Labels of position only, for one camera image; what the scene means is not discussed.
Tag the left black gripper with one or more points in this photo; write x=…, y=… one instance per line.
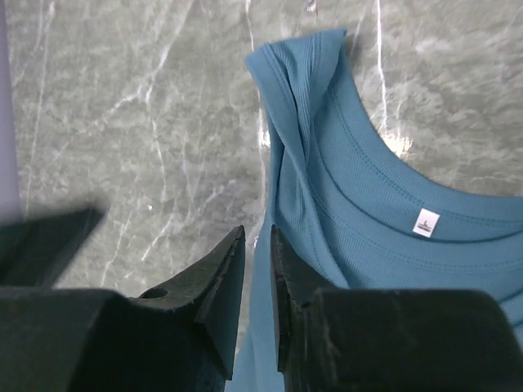
x=36, y=252

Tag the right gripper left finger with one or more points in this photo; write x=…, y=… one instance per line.
x=177, y=336

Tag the blue tank top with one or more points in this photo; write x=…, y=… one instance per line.
x=353, y=210

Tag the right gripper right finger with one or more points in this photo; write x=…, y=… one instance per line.
x=333, y=339

